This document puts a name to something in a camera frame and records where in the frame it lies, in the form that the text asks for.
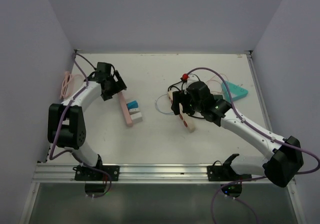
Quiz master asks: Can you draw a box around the black power cord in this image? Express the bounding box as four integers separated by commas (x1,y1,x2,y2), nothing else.
167,73,208,120

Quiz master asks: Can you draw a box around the pink power strip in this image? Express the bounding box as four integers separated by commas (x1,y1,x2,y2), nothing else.
117,92,133,127

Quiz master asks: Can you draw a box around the beige power strip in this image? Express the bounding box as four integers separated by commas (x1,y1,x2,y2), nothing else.
167,90,196,133

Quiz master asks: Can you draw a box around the blue white plug adapter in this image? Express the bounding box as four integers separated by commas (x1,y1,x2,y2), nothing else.
126,100,139,110

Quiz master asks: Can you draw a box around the thin pink usb cable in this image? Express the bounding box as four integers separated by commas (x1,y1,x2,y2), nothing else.
206,74,230,95

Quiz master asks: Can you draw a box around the teal triangular power socket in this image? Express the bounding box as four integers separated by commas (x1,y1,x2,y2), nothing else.
221,81,249,103

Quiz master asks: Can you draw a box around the dark green cube socket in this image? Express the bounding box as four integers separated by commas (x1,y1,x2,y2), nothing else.
213,94,224,101

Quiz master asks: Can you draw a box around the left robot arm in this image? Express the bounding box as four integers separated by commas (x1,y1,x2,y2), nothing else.
47,62,127,181

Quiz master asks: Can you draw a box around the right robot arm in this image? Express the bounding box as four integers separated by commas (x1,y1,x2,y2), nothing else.
171,81,304,188

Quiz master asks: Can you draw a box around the light blue thin cable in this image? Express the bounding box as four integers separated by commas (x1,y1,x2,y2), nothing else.
154,93,176,116

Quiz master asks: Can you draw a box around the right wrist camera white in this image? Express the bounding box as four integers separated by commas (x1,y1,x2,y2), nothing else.
180,73,199,86

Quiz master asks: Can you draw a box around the thick pink coiled cord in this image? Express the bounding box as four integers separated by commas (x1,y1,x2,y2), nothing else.
59,70,86,100

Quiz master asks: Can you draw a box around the right black base bracket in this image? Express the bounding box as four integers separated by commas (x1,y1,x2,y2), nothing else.
206,158,252,198

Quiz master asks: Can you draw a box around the black base bracket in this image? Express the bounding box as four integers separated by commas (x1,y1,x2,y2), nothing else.
206,158,252,198
72,165,120,198

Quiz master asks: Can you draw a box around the left black base bracket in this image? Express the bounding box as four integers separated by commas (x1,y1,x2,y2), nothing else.
72,165,120,198

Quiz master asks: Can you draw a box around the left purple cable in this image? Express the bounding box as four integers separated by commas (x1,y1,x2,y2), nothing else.
49,53,112,200

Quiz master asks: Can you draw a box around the aluminium frame rail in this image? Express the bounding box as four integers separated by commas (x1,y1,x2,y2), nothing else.
31,162,297,184

